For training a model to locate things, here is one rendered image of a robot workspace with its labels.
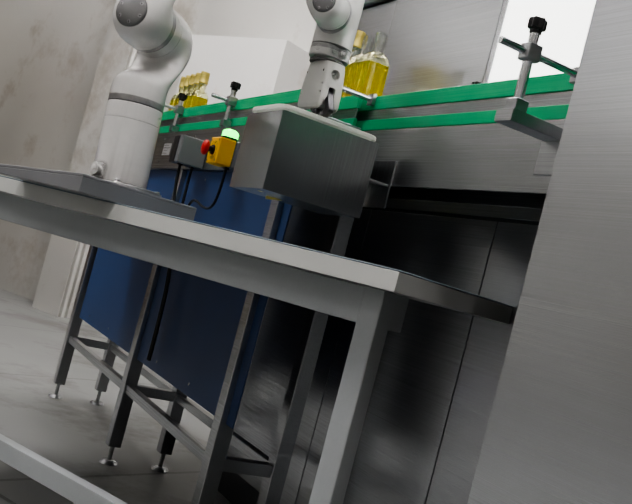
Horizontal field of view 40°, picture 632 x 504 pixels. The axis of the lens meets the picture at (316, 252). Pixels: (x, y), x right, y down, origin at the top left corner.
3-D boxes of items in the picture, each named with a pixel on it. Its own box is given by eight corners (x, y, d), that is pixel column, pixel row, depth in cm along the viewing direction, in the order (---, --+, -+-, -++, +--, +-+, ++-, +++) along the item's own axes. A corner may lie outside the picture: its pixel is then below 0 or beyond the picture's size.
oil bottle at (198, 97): (195, 148, 316) (215, 74, 317) (181, 144, 314) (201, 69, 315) (190, 149, 321) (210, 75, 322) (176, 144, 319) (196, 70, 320)
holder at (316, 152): (381, 225, 177) (401, 151, 177) (262, 188, 164) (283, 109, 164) (341, 220, 192) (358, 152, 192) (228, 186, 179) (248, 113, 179)
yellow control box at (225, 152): (238, 172, 225) (246, 144, 225) (212, 163, 222) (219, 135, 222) (228, 171, 231) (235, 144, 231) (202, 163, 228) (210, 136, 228)
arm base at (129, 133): (115, 184, 175) (135, 95, 176) (53, 176, 185) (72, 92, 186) (178, 204, 190) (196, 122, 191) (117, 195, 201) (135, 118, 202)
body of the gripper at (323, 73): (356, 62, 177) (342, 116, 176) (331, 66, 186) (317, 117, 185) (325, 49, 173) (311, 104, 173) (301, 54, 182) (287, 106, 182)
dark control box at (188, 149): (202, 170, 249) (209, 142, 250) (176, 162, 246) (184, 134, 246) (192, 170, 257) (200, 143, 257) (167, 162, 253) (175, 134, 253)
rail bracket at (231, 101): (231, 129, 243) (243, 83, 243) (207, 121, 239) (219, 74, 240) (225, 130, 246) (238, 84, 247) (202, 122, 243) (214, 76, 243)
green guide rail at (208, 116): (327, 119, 194) (336, 85, 195) (323, 118, 194) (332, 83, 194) (122, 137, 349) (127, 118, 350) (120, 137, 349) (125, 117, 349)
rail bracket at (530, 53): (564, 179, 137) (599, 41, 137) (482, 147, 129) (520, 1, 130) (543, 178, 141) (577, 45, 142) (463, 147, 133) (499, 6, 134)
